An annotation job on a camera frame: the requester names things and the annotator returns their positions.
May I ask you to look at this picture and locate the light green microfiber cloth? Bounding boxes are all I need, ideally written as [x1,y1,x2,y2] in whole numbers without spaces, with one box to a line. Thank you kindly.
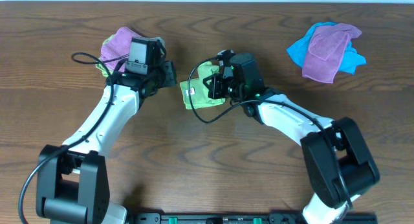
[179,62,226,110]

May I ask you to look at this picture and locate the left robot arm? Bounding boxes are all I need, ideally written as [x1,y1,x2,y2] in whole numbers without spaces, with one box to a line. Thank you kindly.
[34,37,177,223]

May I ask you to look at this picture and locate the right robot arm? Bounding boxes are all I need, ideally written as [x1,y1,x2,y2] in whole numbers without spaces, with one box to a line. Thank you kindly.
[202,50,380,223]

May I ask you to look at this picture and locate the folded purple cloth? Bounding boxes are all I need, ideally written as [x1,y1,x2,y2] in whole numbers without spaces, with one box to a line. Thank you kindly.
[104,27,140,72]

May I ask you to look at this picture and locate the folded green cloth underneath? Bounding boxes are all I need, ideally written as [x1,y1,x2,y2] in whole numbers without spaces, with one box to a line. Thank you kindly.
[95,34,115,77]

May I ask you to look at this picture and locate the crumpled purple cloth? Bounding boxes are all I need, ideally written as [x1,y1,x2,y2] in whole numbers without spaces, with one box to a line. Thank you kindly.
[302,23,362,84]

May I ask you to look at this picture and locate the crumpled blue cloth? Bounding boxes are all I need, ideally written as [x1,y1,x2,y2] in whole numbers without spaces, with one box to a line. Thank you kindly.
[286,22,367,74]

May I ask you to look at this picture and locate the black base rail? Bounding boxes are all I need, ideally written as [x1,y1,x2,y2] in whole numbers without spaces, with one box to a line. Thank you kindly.
[125,210,378,224]

